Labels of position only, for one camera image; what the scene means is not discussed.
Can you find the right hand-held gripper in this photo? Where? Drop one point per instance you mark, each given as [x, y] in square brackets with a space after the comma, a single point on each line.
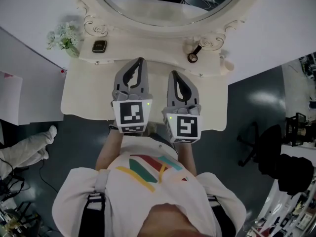
[186, 127]

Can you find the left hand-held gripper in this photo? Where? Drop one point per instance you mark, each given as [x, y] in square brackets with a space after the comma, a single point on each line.
[130, 112]

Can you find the cream dressing table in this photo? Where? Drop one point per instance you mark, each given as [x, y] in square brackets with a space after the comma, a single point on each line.
[93, 95]

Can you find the person's right forearm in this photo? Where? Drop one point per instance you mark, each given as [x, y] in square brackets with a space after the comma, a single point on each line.
[186, 159]

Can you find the person's left forearm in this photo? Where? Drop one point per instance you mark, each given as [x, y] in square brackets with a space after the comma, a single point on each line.
[108, 152]

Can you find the black round hand mirror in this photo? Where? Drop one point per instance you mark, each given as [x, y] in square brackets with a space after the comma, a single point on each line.
[193, 57]

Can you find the person's patterned shoe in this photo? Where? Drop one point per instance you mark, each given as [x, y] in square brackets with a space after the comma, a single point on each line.
[152, 128]

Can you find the cream fluffy puff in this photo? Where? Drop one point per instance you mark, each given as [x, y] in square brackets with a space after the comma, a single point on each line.
[190, 44]

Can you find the black compact case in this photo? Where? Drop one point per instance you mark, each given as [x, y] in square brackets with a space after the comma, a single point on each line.
[99, 46]

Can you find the oval white framed mirror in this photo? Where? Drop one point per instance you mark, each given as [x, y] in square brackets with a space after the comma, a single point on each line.
[160, 31]

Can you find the small red white object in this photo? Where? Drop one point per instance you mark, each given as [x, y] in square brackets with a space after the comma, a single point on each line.
[63, 71]

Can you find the white flowers in glass vase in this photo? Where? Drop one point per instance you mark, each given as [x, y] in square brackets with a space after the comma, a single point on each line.
[63, 39]

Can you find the black office chair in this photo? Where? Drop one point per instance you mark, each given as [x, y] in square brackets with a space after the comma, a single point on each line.
[256, 144]

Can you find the white side cabinet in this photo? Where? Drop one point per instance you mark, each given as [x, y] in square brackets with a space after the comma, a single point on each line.
[32, 95]

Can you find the person's white printed t-shirt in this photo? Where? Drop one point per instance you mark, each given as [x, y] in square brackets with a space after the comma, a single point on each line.
[135, 194]

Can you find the black crate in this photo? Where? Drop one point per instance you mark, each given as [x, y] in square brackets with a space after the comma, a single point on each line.
[298, 130]

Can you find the pink flat tray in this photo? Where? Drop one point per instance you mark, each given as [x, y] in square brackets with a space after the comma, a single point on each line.
[8, 75]

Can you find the person's face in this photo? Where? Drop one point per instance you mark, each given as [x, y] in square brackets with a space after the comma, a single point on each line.
[168, 221]

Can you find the white cluttered workbench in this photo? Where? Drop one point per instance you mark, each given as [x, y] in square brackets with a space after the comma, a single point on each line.
[284, 211]

